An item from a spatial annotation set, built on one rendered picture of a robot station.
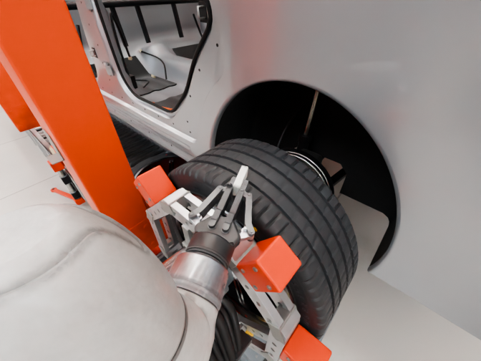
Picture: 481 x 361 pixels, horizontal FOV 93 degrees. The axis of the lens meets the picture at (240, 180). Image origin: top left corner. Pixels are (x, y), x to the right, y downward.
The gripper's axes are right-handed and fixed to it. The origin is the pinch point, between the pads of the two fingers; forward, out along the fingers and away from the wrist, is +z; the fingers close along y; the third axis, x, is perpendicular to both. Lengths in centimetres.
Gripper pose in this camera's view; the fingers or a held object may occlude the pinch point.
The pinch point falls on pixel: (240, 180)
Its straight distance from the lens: 50.7
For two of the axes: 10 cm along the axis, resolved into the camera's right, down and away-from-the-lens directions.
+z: 2.8, -6.6, 7.0
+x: 0.7, -7.1, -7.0
